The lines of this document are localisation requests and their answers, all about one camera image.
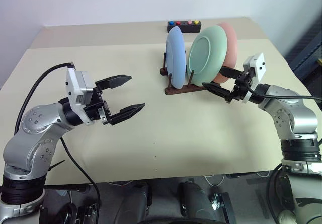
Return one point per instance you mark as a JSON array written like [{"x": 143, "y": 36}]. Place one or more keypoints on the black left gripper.
[{"x": 96, "y": 110}]

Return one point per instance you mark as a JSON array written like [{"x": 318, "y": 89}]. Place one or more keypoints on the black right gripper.
[{"x": 240, "y": 89}]

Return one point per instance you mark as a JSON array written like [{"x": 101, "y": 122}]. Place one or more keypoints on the green plate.
[{"x": 208, "y": 55}]

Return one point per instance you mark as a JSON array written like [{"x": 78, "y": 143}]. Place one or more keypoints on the red plate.
[{"x": 231, "y": 50}]

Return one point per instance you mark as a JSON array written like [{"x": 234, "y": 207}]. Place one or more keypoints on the blue plate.
[{"x": 176, "y": 58}]

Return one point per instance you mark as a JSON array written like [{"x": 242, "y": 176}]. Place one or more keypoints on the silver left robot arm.
[{"x": 37, "y": 118}]

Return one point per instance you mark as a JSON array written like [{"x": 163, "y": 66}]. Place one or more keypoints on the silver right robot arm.
[{"x": 302, "y": 113}]

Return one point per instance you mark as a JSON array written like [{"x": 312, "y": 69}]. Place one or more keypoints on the brown wooden dish rack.
[{"x": 181, "y": 90}]

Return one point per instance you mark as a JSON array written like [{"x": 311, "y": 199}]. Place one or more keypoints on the black button box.
[{"x": 191, "y": 28}]

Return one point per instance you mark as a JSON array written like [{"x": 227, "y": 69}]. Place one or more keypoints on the dark striped panel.
[{"x": 309, "y": 53}]

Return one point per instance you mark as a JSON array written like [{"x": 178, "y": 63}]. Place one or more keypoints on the dark rounded shape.
[
  {"x": 133, "y": 204},
  {"x": 196, "y": 201}
]

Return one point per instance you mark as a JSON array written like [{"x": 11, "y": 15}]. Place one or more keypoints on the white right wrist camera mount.
[{"x": 259, "y": 65}]

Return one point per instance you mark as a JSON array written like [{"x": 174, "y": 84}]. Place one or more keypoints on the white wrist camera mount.
[
  {"x": 75, "y": 83},
  {"x": 259, "y": 65}
]

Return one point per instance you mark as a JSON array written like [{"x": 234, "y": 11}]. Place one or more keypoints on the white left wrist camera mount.
[{"x": 75, "y": 83}]

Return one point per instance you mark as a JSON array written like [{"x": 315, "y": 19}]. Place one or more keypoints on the black metal caster bracket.
[{"x": 224, "y": 207}]

